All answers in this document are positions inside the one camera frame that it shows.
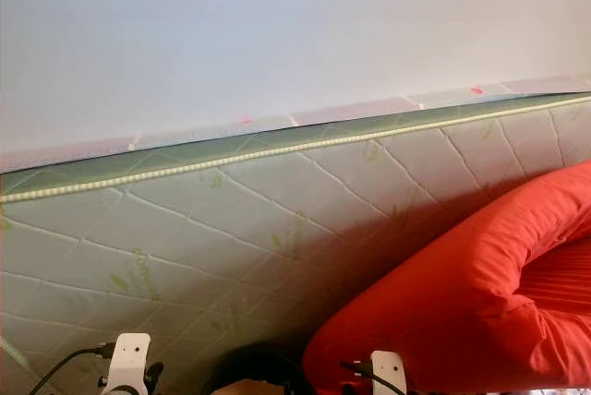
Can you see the white quilted mattress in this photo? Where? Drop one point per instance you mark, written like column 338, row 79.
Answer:
column 175, row 247

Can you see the black round object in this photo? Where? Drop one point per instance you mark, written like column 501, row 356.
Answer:
column 254, row 365

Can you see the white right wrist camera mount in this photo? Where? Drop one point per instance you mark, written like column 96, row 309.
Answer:
column 388, row 372

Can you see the large red cushion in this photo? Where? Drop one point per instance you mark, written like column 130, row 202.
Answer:
column 452, row 303

